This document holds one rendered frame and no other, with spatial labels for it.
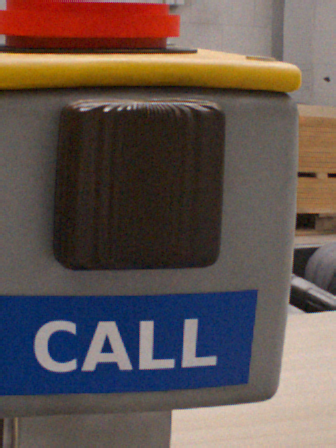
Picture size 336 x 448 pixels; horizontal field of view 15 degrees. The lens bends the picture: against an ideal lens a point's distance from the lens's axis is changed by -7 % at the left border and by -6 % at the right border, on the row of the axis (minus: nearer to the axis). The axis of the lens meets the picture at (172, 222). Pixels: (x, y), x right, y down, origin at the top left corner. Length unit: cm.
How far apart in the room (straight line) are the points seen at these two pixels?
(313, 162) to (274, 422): 592
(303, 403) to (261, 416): 5
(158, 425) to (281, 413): 77
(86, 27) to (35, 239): 4
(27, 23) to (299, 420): 80
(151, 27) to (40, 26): 2
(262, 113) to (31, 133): 5
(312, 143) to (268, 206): 665
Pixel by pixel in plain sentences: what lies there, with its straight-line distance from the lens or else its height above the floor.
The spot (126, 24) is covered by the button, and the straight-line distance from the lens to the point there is 25.
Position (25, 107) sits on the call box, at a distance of 23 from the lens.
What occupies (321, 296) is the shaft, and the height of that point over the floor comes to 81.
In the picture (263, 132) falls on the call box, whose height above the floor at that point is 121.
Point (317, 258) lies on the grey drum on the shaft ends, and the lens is 204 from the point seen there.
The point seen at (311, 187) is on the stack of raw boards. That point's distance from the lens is 692.
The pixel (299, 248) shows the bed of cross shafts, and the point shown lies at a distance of 211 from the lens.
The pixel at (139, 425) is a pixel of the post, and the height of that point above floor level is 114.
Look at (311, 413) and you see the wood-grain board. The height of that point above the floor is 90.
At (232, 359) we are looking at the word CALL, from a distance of 25.
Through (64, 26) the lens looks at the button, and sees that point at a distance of 25.
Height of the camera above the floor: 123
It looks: 10 degrees down
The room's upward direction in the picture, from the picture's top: 3 degrees clockwise
